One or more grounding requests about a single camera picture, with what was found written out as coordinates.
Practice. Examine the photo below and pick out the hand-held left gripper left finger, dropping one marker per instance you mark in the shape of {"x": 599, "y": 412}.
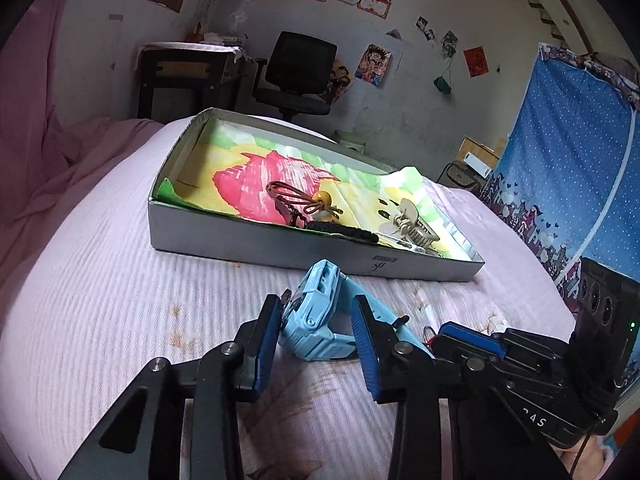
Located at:
{"x": 265, "y": 345}

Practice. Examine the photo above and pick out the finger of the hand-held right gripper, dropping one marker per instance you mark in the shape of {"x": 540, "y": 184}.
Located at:
{"x": 452, "y": 348}
{"x": 475, "y": 335}

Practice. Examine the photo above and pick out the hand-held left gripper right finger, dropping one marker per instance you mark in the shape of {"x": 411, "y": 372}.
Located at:
{"x": 366, "y": 355}

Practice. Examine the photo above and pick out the blue wrist watch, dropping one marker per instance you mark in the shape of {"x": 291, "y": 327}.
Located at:
{"x": 310, "y": 325}

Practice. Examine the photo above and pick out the grey cardboard box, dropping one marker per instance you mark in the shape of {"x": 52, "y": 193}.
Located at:
{"x": 250, "y": 250}

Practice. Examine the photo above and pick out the beige hair claw clip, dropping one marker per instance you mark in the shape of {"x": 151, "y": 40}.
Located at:
{"x": 415, "y": 227}

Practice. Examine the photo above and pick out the woven handbag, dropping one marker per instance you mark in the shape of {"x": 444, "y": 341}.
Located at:
{"x": 460, "y": 177}

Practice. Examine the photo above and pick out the colourful drawing paper lining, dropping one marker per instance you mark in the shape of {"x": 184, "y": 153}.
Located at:
{"x": 250, "y": 185}

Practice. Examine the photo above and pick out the wooden cabinet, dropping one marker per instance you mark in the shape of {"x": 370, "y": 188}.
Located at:
{"x": 482, "y": 152}

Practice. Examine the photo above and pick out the blue dotted printed curtain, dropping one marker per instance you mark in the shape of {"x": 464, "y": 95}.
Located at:
{"x": 560, "y": 150}

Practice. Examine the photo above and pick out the green plastic stool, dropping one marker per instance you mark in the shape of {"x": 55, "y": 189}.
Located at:
{"x": 350, "y": 140}

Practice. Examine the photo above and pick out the green hanging pouch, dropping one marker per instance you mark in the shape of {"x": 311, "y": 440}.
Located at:
{"x": 442, "y": 85}

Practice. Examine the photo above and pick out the red paper square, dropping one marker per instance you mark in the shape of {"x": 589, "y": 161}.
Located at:
{"x": 474, "y": 61}

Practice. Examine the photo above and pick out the black office chair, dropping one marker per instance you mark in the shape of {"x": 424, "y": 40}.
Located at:
{"x": 300, "y": 65}

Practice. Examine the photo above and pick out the dark wooden desk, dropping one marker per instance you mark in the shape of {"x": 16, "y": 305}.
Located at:
{"x": 180, "y": 70}

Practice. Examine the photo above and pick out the pile of papers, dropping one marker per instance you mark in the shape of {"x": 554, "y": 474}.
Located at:
{"x": 225, "y": 40}

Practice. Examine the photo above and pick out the pink curtain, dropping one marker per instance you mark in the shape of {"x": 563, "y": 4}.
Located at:
{"x": 35, "y": 110}

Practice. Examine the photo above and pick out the cartoon figures wall sticker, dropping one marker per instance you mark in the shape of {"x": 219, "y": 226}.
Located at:
{"x": 342, "y": 80}

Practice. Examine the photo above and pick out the cartoon wall poster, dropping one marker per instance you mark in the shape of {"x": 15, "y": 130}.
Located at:
{"x": 373, "y": 64}

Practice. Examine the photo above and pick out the large wall photo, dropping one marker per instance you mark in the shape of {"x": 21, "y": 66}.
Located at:
{"x": 449, "y": 44}

